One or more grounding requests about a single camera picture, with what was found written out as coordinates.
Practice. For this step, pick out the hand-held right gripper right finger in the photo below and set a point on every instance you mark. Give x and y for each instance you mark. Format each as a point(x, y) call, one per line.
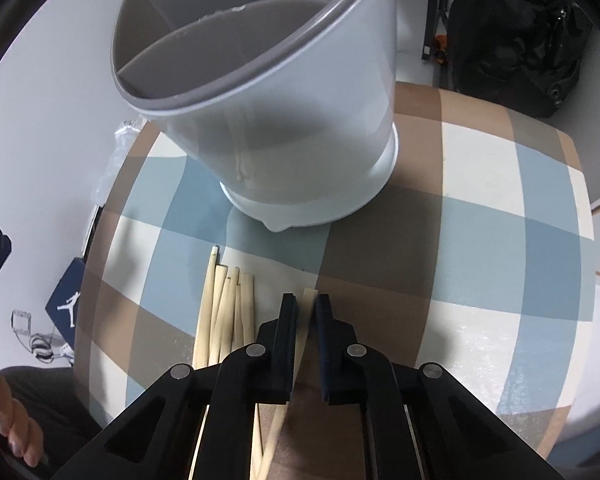
point(323, 312)

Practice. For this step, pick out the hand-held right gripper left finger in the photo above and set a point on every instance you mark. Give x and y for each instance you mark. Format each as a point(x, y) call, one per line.
point(290, 312)

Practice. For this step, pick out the white grey-rimmed utensil holder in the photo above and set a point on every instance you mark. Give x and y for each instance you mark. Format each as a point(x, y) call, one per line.
point(305, 110)

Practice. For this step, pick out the person's left hand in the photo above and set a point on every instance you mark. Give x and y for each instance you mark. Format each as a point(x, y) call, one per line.
point(15, 425)

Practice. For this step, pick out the blue shoe box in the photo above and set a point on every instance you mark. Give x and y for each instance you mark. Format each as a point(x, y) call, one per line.
point(65, 305)

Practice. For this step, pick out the person's dark trouser leg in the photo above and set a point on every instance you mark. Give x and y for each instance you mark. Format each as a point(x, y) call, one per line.
point(55, 400)

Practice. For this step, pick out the clear plastic wrap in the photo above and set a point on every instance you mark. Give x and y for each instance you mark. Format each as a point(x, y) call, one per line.
point(117, 160)

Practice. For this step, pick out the checked tablecloth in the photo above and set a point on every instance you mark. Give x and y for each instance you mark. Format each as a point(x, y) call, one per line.
point(480, 185)

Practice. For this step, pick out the black clothes rack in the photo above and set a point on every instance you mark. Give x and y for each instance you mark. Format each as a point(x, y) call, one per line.
point(432, 10)

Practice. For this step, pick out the black backpack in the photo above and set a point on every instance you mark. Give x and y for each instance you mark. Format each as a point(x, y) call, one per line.
point(520, 35)

